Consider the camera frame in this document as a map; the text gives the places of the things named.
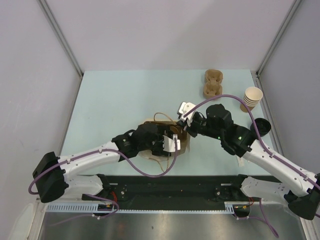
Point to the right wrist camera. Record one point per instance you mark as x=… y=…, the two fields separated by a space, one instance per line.
x=186 y=113

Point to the stack of paper cups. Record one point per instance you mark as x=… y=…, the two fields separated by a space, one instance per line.
x=252 y=96

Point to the wrapped straw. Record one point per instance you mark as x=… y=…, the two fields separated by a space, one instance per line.
x=241 y=162

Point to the aluminium frame rail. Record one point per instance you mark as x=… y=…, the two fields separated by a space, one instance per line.
x=309 y=228

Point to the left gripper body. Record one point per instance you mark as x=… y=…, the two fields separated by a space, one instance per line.
x=156 y=142

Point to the cardboard cup carrier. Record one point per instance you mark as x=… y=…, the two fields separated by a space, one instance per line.
x=212 y=83

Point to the brown paper bag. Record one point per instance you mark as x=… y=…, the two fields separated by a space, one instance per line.
x=161 y=119

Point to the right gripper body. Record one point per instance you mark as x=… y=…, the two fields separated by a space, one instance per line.
x=198 y=124

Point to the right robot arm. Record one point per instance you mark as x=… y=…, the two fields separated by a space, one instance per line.
x=298 y=189

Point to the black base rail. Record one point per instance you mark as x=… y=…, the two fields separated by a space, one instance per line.
x=173 y=193

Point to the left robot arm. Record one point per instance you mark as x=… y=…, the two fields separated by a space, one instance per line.
x=57 y=176

